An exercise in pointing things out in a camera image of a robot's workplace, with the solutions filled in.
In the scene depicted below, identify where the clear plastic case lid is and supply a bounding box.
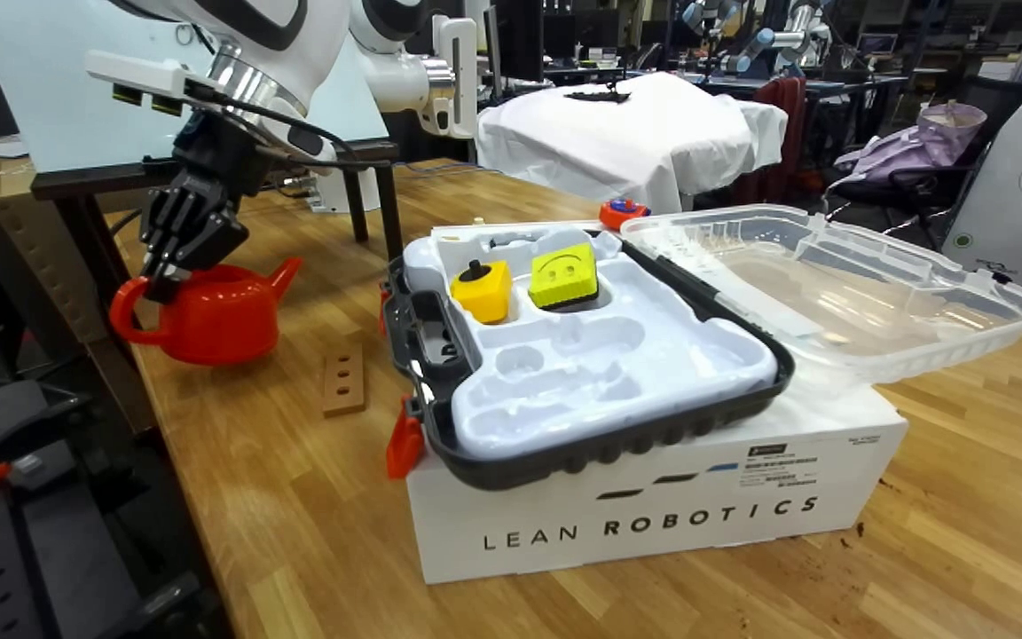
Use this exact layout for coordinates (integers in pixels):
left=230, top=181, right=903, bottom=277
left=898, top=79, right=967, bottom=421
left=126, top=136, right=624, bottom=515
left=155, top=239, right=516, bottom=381
left=621, top=199, right=1022, bottom=389

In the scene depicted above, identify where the red toy kettle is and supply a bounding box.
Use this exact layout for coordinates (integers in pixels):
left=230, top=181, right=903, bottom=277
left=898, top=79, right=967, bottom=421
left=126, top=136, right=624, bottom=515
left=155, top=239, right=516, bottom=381
left=105, top=257, right=304, bottom=371

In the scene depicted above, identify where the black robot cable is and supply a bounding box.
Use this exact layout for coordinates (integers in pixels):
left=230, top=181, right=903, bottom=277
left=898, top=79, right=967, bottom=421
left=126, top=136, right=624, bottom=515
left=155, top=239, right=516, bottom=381
left=182, top=75, right=405, bottom=168

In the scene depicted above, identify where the yellow smiley cube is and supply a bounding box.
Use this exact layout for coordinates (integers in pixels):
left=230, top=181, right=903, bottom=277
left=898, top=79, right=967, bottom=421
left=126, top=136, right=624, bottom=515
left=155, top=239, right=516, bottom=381
left=525, top=239, right=605, bottom=316

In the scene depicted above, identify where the orange yellow toy piece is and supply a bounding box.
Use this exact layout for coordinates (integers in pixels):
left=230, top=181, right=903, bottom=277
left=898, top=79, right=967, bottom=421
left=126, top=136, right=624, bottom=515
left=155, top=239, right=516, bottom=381
left=448, top=257, right=519, bottom=329

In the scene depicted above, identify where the white Lean Robotics cardboard box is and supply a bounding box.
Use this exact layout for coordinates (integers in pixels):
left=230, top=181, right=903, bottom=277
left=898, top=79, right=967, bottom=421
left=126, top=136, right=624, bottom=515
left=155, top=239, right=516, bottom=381
left=401, top=374, right=912, bottom=591

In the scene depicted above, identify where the white board panel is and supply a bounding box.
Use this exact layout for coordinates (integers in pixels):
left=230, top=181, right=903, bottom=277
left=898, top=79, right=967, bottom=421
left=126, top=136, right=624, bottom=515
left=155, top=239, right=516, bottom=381
left=0, top=0, right=393, bottom=179

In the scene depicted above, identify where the orange case latch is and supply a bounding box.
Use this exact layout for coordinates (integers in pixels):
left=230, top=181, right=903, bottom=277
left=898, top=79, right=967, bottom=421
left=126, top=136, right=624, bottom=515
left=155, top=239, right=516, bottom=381
left=383, top=397, right=431, bottom=482

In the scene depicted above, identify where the black office chair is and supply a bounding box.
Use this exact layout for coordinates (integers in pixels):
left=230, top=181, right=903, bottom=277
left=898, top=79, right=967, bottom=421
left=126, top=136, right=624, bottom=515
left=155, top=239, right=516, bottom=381
left=821, top=75, right=1022, bottom=244

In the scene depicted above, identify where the white cloth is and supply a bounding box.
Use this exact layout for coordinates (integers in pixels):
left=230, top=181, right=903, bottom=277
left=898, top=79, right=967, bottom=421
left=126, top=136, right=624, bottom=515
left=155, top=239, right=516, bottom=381
left=473, top=72, right=794, bottom=217

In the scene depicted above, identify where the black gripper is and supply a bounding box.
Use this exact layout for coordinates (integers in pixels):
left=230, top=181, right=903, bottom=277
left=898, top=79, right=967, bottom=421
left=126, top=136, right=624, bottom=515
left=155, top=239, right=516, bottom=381
left=134, top=111, right=269, bottom=296

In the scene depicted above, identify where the red round toy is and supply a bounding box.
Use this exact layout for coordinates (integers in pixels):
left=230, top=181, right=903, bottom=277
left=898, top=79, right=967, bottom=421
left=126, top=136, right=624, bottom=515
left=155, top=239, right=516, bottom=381
left=597, top=195, right=654, bottom=233

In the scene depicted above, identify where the dark grey case white insert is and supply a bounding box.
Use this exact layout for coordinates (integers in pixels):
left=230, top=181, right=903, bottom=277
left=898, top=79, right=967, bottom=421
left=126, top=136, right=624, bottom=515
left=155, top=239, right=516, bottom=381
left=381, top=219, right=797, bottom=494

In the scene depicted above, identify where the small wooden block with holes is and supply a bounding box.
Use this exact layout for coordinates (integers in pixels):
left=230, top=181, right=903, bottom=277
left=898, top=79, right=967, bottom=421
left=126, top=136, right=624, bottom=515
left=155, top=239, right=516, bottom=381
left=317, top=340, right=374, bottom=421

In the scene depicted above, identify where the purple cloth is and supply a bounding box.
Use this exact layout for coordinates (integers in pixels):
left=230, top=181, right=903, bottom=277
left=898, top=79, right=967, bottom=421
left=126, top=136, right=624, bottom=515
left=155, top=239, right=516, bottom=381
left=827, top=96, right=995, bottom=195

